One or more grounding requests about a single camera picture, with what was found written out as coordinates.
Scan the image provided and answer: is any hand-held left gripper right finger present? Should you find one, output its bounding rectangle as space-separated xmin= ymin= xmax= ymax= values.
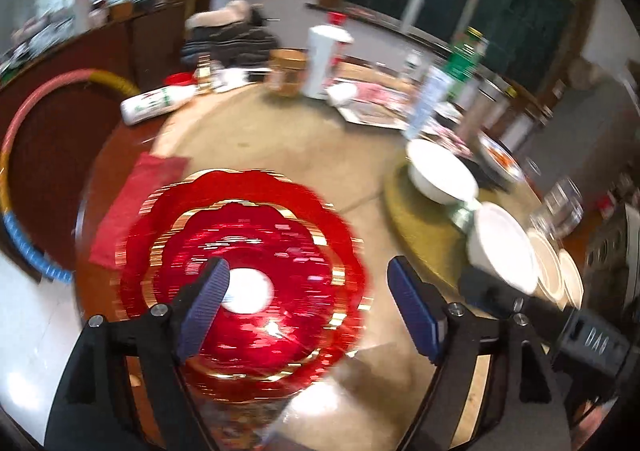
xmin=386 ymin=255 xmax=573 ymax=451

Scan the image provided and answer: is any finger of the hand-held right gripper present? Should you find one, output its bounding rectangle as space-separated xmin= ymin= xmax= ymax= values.
xmin=459 ymin=265 xmax=572 ymax=343

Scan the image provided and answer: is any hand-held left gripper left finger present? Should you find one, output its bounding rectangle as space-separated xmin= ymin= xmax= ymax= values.
xmin=44 ymin=257 xmax=231 ymax=451

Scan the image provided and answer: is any white disposable bowl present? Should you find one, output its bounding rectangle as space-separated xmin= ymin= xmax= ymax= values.
xmin=406 ymin=138 xmax=480 ymax=204
xmin=466 ymin=202 xmax=541 ymax=294

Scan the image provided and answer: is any red scalloped plate gold rim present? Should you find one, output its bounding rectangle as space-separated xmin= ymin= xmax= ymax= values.
xmin=116 ymin=170 xmax=373 ymax=403

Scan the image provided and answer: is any silver metal disc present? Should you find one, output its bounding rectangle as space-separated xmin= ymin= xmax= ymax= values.
xmin=448 ymin=201 xmax=481 ymax=234

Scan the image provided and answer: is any round gold turntable mat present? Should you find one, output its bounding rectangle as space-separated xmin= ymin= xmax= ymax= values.
xmin=382 ymin=164 xmax=543 ymax=292

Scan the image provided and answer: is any clear glass pitcher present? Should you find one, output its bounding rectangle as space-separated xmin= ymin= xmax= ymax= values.
xmin=530 ymin=176 xmax=586 ymax=244

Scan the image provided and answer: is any blue patterned plate with food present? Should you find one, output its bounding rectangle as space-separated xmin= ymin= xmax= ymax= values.
xmin=475 ymin=134 xmax=526 ymax=184

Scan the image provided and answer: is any steel thermos flask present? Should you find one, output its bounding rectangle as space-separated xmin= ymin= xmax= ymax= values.
xmin=465 ymin=76 xmax=516 ymax=137

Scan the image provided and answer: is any white tube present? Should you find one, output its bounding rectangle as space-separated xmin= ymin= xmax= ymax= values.
xmin=404 ymin=65 xmax=453 ymax=141

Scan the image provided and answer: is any old book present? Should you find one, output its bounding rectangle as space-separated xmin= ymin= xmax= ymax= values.
xmin=332 ymin=76 xmax=426 ymax=129

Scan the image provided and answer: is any white bottle green print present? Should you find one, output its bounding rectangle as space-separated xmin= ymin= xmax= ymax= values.
xmin=120 ymin=85 xmax=198 ymax=126

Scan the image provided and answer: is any green plastic bottle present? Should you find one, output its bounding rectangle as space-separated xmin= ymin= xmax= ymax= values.
xmin=445 ymin=27 xmax=490 ymax=107

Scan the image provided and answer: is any small golden glass bottle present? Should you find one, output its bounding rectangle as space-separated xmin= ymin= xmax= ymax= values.
xmin=196 ymin=55 xmax=213 ymax=94

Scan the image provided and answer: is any brown jar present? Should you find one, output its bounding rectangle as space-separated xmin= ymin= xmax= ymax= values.
xmin=267 ymin=48 xmax=308 ymax=97

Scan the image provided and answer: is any multicoloured hula hoop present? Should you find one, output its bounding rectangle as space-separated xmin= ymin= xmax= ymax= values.
xmin=0 ymin=70 xmax=143 ymax=282

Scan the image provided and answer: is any white liquor bottle red cap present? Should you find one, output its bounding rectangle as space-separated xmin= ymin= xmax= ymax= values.
xmin=301 ymin=11 xmax=355 ymax=101

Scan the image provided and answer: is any dark wooden cabinet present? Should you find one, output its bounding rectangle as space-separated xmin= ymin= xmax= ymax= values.
xmin=0 ymin=1 xmax=188 ymax=272

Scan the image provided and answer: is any pile of dark clothes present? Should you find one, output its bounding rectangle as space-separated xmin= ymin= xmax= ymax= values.
xmin=180 ymin=0 xmax=281 ymax=67

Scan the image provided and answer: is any wooden framed window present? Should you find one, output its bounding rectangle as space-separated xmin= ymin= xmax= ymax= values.
xmin=320 ymin=0 xmax=598 ymax=97

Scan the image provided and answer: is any white slim bottle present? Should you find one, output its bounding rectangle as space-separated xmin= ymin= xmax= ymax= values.
xmin=402 ymin=0 xmax=425 ymax=34

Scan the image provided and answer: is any white cylinder container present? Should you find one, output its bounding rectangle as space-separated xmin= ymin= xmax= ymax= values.
xmin=72 ymin=0 xmax=96 ymax=32

